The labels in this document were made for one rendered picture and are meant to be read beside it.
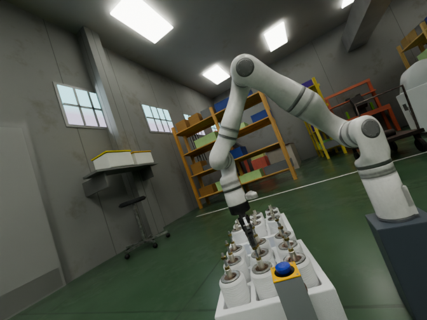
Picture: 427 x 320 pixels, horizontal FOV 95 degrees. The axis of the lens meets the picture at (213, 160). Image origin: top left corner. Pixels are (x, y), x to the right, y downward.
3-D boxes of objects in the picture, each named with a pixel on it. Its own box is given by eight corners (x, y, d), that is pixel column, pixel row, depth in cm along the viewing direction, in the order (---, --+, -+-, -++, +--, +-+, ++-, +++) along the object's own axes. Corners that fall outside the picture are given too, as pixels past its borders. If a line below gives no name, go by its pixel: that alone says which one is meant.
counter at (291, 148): (301, 161, 786) (293, 143, 793) (299, 167, 579) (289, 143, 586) (283, 167, 818) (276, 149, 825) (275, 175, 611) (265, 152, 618)
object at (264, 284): (289, 305, 73) (271, 257, 74) (299, 324, 63) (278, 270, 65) (265, 313, 73) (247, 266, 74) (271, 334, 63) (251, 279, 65)
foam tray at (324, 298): (314, 274, 95) (300, 239, 96) (359, 349, 57) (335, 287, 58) (239, 294, 101) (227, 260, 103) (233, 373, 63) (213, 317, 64)
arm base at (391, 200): (408, 208, 63) (386, 159, 64) (423, 218, 55) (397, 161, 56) (373, 215, 67) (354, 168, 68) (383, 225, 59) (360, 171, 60)
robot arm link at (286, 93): (239, 45, 59) (313, 86, 59) (239, 55, 68) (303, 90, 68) (224, 73, 61) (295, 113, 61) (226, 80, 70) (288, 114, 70)
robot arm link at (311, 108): (295, 94, 70) (309, 81, 61) (362, 131, 70) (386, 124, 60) (284, 116, 69) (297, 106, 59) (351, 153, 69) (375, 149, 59)
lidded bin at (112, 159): (121, 171, 340) (116, 157, 342) (135, 164, 323) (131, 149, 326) (95, 175, 298) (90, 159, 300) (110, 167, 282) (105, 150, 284)
